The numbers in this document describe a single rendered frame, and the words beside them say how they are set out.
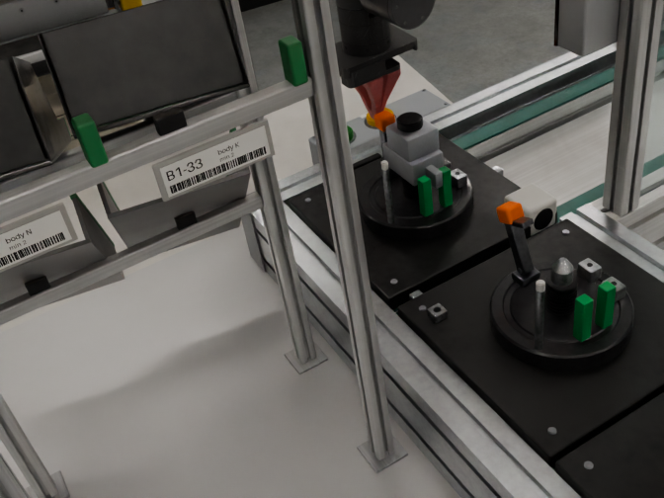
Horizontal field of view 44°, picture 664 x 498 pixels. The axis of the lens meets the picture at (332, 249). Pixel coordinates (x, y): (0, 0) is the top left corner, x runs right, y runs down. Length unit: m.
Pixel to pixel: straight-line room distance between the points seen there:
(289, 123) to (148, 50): 0.86
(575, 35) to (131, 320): 0.65
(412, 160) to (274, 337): 0.28
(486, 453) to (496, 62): 2.75
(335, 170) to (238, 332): 0.46
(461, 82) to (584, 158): 2.12
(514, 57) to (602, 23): 2.56
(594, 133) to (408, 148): 0.39
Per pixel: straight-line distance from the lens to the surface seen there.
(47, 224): 0.56
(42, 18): 1.56
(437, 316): 0.86
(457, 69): 3.38
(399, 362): 0.84
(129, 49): 0.60
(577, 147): 1.21
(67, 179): 0.55
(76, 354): 1.11
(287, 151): 1.37
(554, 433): 0.77
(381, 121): 0.99
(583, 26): 0.88
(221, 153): 0.58
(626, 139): 0.96
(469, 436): 0.78
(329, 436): 0.92
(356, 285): 0.71
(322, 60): 0.59
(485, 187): 1.04
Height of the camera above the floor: 1.58
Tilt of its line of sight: 39 degrees down
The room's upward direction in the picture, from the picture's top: 10 degrees counter-clockwise
